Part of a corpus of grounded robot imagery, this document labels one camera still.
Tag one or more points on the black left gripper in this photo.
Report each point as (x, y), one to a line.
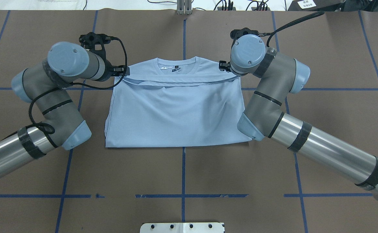
(110, 71)

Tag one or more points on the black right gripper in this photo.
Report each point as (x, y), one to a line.
(223, 65)

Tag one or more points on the light blue t-shirt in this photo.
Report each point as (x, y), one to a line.
(186, 103)

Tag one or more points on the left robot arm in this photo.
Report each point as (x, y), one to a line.
(55, 120)

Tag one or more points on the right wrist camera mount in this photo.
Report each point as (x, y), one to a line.
(237, 33)

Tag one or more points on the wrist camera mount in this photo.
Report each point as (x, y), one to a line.
(237, 33)
(95, 43)

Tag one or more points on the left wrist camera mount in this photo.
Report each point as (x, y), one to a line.
(95, 43)

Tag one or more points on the aluminium frame post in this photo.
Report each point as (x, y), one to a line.
(184, 7)

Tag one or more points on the white pedestal column with base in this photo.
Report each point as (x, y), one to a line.
(190, 227)

